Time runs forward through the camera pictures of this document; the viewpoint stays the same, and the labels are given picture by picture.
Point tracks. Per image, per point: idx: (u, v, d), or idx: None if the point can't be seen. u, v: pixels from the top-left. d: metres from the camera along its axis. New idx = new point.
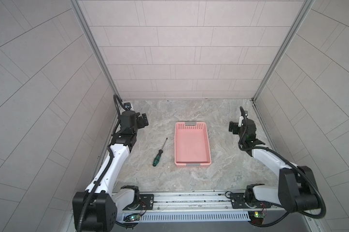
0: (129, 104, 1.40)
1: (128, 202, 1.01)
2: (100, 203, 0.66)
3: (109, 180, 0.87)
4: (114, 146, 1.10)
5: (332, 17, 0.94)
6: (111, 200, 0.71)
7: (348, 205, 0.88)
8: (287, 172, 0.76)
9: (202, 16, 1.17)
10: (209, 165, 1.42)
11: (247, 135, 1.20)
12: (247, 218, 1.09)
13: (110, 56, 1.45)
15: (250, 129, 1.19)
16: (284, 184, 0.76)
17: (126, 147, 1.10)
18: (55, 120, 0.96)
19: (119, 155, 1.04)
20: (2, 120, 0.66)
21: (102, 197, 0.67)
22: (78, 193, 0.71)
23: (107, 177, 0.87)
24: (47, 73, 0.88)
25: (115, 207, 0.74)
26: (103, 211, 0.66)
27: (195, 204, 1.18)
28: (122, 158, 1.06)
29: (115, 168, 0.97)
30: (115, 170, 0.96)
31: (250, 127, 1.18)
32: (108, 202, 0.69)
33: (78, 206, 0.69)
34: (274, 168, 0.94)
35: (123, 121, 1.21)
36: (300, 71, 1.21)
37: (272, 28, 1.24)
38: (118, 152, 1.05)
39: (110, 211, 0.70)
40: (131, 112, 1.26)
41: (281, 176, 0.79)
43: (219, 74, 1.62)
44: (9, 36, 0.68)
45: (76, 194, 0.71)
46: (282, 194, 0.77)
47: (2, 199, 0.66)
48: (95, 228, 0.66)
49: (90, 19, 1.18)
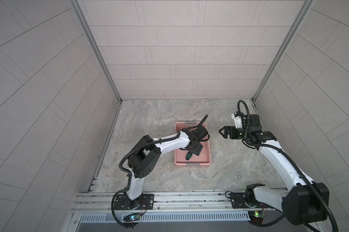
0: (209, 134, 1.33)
1: (132, 195, 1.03)
2: (152, 152, 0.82)
3: (166, 147, 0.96)
4: (182, 133, 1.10)
5: (332, 17, 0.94)
6: (155, 159, 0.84)
7: (348, 205, 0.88)
8: (300, 191, 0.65)
9: (202, 16, 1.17)
10: (209, 165, 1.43)
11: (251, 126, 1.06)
12: (247, 218, 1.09)
13: (110, 56, 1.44)
15: (254, 121, 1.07)
16: (293, 202, 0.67)
17: (188, 140, 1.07)
18: (55, 121, 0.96)
19: (183, 140, 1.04)
20: (2, 120, 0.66)
21: (156, 152, 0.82)
22: (146, 136, 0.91)
23: (166, 143, 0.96)
24: (47, 73, 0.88)
25: (152, 166, 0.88)
26: (147, 160, 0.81)
27: (195, 204, 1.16)
28: (181, 144, 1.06)
29: (173, 145, 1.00)
30: (172, 146, 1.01)
31: (254, 119, 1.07)
32: (155, 158, 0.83)
33: (139, 142, 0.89)
34: (285, 175, 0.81)
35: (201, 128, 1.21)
36: (300, 71, 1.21)
37: (271, 28, 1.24)
38: (182, 137, 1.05)
39: (150, 166, 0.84)
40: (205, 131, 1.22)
41: (291, 192, 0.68)
43: (219, 74, 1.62)
44: (9, 35, 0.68)
45: (145, 136, 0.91)
46: (289, 209, 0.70)
47: (2, 198, 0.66)
48: (133, 166, 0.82)
49: (90, 19, 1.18)
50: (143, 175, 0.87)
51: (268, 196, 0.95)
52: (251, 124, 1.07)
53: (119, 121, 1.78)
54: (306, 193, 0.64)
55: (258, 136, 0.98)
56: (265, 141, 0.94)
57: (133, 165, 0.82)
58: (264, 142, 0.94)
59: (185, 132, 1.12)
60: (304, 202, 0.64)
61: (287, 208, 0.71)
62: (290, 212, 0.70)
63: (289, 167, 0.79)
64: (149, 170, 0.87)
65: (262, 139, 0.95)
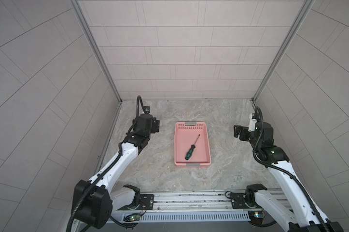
0: (148, 108, 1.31)
1: (127, 202, 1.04)
2: (97, 196, 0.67)
3: (112, 176, 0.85)
4: (125, 146, 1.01)
5: (332, 18, 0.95)
6: (106, 198, 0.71)
7: None
8: (313, 229, 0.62)
9: (202, 16, 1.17)
10: (209, 166, 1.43)
11: (263, 140, 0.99)
12: (247, 218, 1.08)
13: (110, 56, 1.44)
15: (266, 134, 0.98)
16: None
17: (135, 148, 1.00)
18: (55, 121, 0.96)
19: (128, 154, 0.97)
20: (3, 120, 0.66)
21: (100, 193, 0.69)
22: (81, 181, 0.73)
23: (111, 173, 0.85)
24: (47, 73, 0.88)
25: (110, 204, 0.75)
26: (97, 207, 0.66)
27: (195, 204, 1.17)
28: (130, 158, 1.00)
29: (119, 167, 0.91)
30: (119, 168, 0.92)
31: (267, 132, 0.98)
32: (104, 199, 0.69)
33: (76, 192, 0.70)
34: (295, 207, 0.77)
35: (140, 122, 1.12)
36: (300, 71, 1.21)
37: (271, 28, 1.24)
38: (127, 151, 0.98)
39: (105, 207, 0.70)
40: (149, 115, 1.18)
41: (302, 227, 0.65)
43: (219, 74, 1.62)
44: (9, 36, 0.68)
45: (79, 182, 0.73)
46: None
47: (2, 199, 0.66)
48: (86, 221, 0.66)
49: (90, 19, 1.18)
50: (105, 219, 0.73)
51: (269, 206, 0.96)
52: (262, 137, 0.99)
53: (119, 121, 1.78)
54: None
55: (268, 154, 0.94)
56: (276, 162, 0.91)
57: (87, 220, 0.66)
58: (276, 163, 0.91)
59: (126, 142, 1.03)
60: None
61: None
62: None
63: (302, 199, 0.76)
64: (109, 211, 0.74)
65: (273, 160, 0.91)
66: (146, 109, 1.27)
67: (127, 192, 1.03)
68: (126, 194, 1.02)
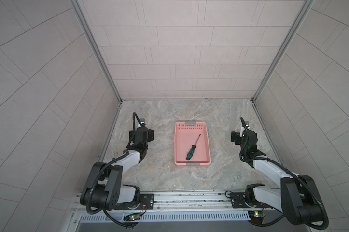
0: (144, 120, 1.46)
1: (127, 199, 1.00)
2: (113, 173, 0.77)
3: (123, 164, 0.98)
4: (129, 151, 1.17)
5: (332, 17, 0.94)
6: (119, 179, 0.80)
7: None
8: (289, 182, 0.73)
9: (202, 16, 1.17)
10: (209, 165, 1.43)
11: (248, 145, 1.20)
12: (247, 218, 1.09)
13: (110, 56, 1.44)
15: (251, 141, 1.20)
16: (286, 195, 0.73)
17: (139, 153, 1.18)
18: (55, 120, 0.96)
19: (134, 154, 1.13)
20: (2, 120, 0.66)
21: (116, 168, 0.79)
22: (97, 163, 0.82)
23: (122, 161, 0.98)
24: (47, 72, 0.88)
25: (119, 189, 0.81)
26: (112, 182, 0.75)
27: (195, 204, 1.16)
28: (134, 159, 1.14)
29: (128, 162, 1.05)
30: (128, 164, 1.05)
31: (251, 138, 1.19)
32: (118, 177, 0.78)
33: (92, 173, 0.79)
34: (275, 177, 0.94)
35: (138, 136, 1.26)
36: (300, 71, 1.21)
37: (271, 28, 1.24)
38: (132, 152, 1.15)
39: (116, 189, 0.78)
40: (145, 128, 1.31)
41: (282, 185, 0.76)
43: (219, 74, 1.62)
44: (9, 35, 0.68)
45: (96, 164, 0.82)
46: (286, 206, 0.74)
47: (2, 198, 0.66)
48: (98, 202, 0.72)
49: (90, 19, 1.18)
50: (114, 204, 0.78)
51: (267, 195, 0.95)
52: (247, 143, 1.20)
53: (119, 121, 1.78)
54: (293, 183, 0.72)
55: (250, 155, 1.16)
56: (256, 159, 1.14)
57: (99, 200, 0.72)
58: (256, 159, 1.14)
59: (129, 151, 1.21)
60: (294, 191, 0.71)
61: (286, 206, 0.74)
62: (288, 209, 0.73)
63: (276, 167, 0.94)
64: (117, 196, 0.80)
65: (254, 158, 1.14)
66: (141, 122, 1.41)
67: (128, 188, 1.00)
68: (127, 189, 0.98)
